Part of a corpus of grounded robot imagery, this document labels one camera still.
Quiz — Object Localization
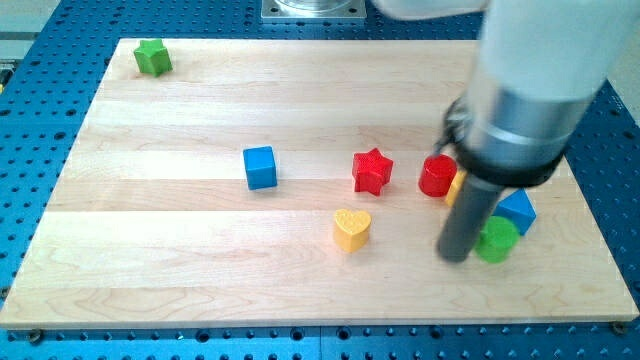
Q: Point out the yellow hexagon block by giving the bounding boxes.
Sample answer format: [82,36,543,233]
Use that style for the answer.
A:
[445,170,467,207]

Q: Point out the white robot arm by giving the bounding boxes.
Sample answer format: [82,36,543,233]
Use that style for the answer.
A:
[375,0,639,171]

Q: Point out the wooden board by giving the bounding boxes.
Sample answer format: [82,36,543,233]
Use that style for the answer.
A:
[1,39,638,329]

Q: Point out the red star block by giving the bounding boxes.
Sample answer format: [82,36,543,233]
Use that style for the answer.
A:
[352,148,394,196]

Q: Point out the yellow heart block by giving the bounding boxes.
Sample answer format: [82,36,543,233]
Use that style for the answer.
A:
[333,209,372,253]

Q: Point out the blue cube block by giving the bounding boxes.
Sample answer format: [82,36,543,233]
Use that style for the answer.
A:
[243,146,277,190]

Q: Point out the red cylinder block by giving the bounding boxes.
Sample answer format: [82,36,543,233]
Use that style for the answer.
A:
[418,154,457,197]

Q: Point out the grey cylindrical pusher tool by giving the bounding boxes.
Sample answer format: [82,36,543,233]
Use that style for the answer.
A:
[437,144,565,263]

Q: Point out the green cylinder block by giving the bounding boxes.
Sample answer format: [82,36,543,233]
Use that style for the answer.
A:
[475,216,520,263]

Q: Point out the blue triangular block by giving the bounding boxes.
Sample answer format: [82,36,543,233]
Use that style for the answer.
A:
[493,189,537,235]

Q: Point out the green star block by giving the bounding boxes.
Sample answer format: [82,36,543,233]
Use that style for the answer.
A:
[134,39,173,77]

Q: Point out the black cable loop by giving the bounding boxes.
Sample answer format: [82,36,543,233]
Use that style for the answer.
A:
[433,97,472,157]

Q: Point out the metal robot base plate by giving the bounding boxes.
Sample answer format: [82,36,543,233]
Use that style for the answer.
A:
[261,0,367,21]

